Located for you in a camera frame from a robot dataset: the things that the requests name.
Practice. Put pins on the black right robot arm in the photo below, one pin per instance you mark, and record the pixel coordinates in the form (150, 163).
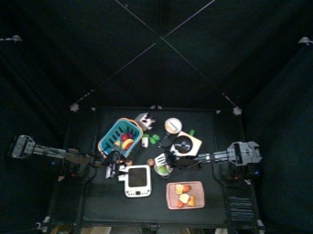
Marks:
(239, 152)

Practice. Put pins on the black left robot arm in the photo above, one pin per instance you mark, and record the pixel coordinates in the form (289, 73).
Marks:
(44, 151)

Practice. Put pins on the orange salmon toy sushi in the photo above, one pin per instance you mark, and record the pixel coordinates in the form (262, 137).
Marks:
(186, 188)

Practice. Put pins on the white and yellow toy sushi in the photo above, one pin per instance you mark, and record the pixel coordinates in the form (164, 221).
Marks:
(183, 198)

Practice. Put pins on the red orange toy sushi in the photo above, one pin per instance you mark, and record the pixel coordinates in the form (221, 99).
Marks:
(179, 204)

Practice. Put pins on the clear bowl with green food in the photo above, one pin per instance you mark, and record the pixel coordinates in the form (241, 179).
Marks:
(163, 170)

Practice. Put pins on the white slotted toy spatula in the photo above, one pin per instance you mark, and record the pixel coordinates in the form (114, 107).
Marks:
(160, 159)

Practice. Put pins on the small brown toy ball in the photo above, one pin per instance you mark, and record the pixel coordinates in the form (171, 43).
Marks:
(128, 162)

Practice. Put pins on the black toy frying pan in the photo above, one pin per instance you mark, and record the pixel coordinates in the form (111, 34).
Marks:
(182, 144)

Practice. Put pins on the black toy spatula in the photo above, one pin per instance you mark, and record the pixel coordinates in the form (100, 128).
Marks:
(167, 140)

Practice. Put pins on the brown toy egg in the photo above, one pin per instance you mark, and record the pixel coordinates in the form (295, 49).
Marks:
(150, 162)

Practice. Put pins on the wooden toy stove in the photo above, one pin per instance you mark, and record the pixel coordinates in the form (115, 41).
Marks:
(194, 147)

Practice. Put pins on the white toy kitchen scale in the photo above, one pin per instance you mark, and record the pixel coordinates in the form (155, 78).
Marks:
(138, 181)

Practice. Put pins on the yellow toy banana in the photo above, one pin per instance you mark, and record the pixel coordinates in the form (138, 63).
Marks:
(127, 142)

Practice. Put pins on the teal basket with orange rim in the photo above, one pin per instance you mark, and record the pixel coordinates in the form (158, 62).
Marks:
(110, 138)

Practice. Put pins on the green toy vegetable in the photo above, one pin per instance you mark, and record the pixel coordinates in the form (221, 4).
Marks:
(154, 139)

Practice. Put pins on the red toy fruit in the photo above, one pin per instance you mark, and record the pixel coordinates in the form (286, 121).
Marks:
(123, 137)

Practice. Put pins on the small white toy bottle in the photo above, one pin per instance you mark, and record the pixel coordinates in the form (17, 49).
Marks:
(144, 142)

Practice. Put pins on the purple toy fruit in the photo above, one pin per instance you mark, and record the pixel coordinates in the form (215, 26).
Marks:
(128, 135)

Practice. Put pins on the small green toy piece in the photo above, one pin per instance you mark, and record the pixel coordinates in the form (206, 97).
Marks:
(191, 132)

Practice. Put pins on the pink tray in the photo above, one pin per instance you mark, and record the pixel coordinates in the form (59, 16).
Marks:
(195, 190)

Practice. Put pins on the white round toy pan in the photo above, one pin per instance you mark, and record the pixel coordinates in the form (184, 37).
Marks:
(172, 125)

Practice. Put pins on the white and purple toy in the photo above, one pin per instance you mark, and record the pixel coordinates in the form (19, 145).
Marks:
(144, 120)

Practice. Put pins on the grey frame bracket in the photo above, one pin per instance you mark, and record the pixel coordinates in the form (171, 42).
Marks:
(155, 107)
(305, 40)
(73, 106)
(237, 110)

